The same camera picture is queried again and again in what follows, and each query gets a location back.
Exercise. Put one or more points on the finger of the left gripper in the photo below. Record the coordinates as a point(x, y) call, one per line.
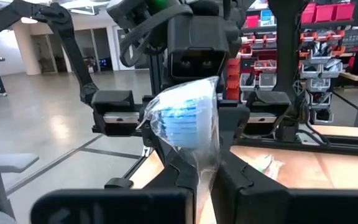
point(149, 141)
point(232, 124)

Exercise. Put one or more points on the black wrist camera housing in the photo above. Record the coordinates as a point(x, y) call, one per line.
point(197, 34)

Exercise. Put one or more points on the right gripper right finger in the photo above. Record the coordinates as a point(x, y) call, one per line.
point(291, 207)

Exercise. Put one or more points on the green toothbrush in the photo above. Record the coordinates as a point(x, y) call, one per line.
point(269, 168)

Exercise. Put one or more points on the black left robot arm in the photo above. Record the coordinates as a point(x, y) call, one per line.
point(286, 46)

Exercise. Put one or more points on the red storage bin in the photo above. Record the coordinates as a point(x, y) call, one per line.
point(325, 13)
point(345, 11)
point(308, 14)

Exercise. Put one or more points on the wall rack of storage bins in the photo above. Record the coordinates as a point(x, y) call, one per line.
point(319, 65)

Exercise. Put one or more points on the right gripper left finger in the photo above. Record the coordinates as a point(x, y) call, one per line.
point(120, 207)

